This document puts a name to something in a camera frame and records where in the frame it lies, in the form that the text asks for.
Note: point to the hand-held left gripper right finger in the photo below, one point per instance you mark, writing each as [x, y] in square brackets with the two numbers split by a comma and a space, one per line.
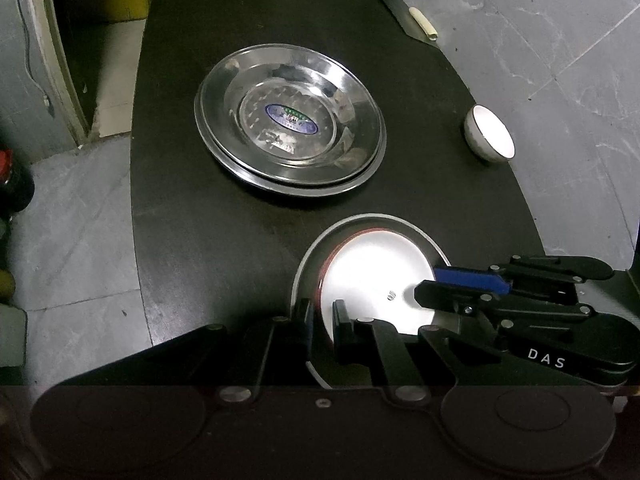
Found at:
[341, 330]

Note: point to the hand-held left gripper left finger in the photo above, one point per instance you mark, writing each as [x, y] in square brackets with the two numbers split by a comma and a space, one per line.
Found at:
[306, 330]

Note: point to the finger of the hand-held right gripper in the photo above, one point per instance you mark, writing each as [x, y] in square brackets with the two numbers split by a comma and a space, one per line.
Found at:
[470, 280]
[450, 297]

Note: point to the deep steel bowl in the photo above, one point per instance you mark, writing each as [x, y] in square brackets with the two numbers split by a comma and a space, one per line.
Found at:
[305, 265]

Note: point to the white ceramic bowl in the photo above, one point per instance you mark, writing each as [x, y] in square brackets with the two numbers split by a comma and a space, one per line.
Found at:
[370, 270]
[492, 132]

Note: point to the medium steel plate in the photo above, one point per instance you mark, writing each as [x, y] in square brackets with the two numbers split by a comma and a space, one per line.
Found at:
[300, 185]

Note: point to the small steel plate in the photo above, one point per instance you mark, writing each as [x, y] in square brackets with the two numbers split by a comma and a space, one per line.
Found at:
[280, 110]

